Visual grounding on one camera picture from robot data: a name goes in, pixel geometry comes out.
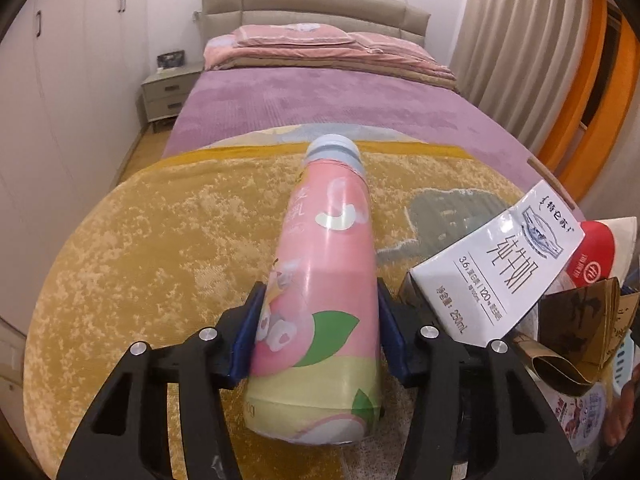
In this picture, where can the brown paper bag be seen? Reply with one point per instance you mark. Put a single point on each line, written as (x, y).
(570, 331)

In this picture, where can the folded pink quilt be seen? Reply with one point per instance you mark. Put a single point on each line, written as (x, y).
(400, 63)

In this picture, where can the dark picture frame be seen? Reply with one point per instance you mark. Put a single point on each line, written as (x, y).
(171, 59)

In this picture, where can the pink drink bottle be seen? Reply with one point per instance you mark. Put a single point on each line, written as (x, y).
(320, 270)

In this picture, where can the bed with purple bedspread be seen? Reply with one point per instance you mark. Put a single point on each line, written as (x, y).
(300, 95)

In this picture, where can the beige padded headboard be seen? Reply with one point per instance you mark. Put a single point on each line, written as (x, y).
(300, 0)

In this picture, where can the wooden stick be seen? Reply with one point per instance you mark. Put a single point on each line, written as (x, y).
(546, 171)

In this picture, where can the red and white paper cup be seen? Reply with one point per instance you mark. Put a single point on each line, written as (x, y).
(592, 255)

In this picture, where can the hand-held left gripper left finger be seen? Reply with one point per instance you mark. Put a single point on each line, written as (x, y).
(245, 332)

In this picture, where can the white milk carton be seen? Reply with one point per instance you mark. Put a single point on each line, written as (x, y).
(500, 270)

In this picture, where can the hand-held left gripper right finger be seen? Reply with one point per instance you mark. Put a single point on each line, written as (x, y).
(395, 341)

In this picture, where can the yellow patterned mat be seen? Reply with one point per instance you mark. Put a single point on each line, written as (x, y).
(150, 260)

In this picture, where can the beige curtain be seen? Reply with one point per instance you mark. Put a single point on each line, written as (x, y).
(612, 205)
(510, 35)

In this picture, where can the pink pillow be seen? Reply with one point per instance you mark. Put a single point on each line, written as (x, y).
(390, 44)
(290, 35)

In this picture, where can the white wardrobe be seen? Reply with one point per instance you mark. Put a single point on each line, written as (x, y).
(75, 60)

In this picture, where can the beige nightstand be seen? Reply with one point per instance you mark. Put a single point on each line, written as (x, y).
(165, 91)

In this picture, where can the white printed noodle cup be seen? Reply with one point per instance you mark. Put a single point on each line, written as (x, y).
(575, 410)

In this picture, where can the light blue plastic basket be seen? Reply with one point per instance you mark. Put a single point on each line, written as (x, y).
(621, 366)

